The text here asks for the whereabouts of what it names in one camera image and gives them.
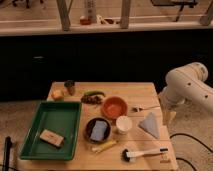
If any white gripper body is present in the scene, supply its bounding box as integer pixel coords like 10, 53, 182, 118
162, 107, 176, 125

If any metal fork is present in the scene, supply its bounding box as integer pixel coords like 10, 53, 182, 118
131, 106, 160, 112

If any white paper cup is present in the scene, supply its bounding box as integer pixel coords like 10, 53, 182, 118
116, 116, 132, 134

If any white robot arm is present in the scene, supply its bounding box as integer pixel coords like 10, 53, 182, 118
158, 62, 213, 125

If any grey triangular cloth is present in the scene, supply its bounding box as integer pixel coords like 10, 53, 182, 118
138, 113, 160, 139

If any orange bowl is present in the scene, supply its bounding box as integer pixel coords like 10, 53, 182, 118
101, 96, 128, 119

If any black dish brush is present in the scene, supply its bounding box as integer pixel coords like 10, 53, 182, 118
121, 148, 168, 162

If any blue sponge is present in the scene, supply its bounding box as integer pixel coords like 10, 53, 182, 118
90, 121, 107, 141

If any dark brown bowl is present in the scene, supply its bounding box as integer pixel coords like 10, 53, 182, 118
84, 117, 111, 143

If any bunch of dark grapes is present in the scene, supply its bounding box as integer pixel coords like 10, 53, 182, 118
81, 95, 102, 104

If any green chili pepper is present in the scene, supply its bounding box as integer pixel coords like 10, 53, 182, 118
84, 91, 105, 97

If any green plastic tray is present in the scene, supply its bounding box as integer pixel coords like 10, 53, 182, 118
20, 101, 81, 161

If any yellow round fruit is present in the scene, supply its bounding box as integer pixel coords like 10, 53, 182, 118
51, 90, 64, 101

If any red object on shelf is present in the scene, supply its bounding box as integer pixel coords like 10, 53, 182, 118
80, 18, 92, 25

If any wooden block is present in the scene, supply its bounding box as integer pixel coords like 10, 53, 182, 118
40, 129, 64, 147

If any black pole stand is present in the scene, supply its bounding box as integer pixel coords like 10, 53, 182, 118
2, 136, 12, 171

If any black cable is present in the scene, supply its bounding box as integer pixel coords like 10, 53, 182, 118
169, 132, 213, 171

